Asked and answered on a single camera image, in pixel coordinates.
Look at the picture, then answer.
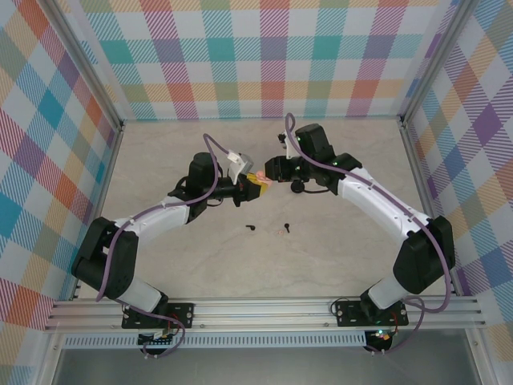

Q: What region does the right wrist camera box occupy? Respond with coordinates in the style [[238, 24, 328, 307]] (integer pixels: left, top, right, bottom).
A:
[[277, 130, 301, 162]]

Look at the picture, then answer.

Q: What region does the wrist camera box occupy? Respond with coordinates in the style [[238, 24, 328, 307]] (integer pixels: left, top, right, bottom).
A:
[[227, 149, 257, 186], [277, 130, 301, 162]]

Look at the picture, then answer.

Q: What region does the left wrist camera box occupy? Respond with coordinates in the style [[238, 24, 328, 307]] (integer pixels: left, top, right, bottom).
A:
[[227, 149, 257, 186]]

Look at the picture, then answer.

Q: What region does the aluminium side rail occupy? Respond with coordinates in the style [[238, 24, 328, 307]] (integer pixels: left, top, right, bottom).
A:
[[399, 120, 462, 296], [68, 122, 126, 302]]

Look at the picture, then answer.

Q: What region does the long aluminium mounting rail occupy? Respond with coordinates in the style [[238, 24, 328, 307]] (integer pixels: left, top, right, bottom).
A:
[[43, 295, 487, 332]]

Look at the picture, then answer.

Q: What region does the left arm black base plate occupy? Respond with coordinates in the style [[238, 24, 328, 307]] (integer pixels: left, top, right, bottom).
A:
[[121, 302, 196, 330]]

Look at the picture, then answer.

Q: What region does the slotted grey cable duct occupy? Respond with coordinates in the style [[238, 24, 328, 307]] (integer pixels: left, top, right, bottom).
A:
[[62, 334, 368, 350]]

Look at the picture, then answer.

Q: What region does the aluminium corner post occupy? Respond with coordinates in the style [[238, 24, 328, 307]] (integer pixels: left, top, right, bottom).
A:
[[47, 0, 125, 133], [398, 0, 482, 129]]

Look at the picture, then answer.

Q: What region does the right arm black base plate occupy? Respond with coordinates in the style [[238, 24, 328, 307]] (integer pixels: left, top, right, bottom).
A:
[[334, 300, 410, 328]]

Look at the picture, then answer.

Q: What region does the small controller board with wires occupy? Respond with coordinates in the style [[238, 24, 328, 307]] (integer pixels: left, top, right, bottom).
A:
[[138, 326, 178, 347], [366, 328, 396, 348]]

